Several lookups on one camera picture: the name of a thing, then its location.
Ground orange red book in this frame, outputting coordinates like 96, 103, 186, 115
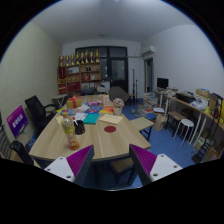
99, 106, 114, 114

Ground white air conditioner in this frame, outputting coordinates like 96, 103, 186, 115
141, 45, 155, 57

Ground white round stool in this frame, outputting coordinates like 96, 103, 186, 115
175, 119, 194, 143

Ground teal notebook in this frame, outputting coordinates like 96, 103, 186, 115
84, 114, 99, 124

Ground wooden side desk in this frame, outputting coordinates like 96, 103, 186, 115
164, 93, 224, 160

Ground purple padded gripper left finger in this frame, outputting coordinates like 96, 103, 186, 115
45, 145, 94, 186

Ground black cup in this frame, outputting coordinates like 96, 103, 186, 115
74, 120, 85, 135

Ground brown paper bag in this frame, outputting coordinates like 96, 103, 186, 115
154, 115, 167, 131

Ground grey padded chair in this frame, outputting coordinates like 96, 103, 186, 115
109, 86, 129, 102

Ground black office chair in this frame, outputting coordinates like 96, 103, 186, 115
25, 95, 56, 133

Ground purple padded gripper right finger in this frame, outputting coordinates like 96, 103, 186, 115
129, 144, 182, 186

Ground wooden trophy shelf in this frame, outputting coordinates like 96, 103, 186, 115
57, 50, 101, 94

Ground beige paper envelope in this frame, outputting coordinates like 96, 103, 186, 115
100, 114, 123, 125

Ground black window door frame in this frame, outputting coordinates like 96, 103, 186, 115
75, 46, 128, 91

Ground small wooden side table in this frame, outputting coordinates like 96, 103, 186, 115
131, 117, 154, 138

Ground black monitor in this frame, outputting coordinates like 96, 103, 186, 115
157, 78, 169, 89

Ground red round coaster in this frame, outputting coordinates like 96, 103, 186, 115
104, 126, 116, 133

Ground purple sign board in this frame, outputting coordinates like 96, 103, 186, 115
7, 106, 28, 138

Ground flower pot with pink flowers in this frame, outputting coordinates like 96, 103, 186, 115
113, 98, 124, 115

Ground clear plastic drink bottle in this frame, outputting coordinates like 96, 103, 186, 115
61, 112, 79, 151

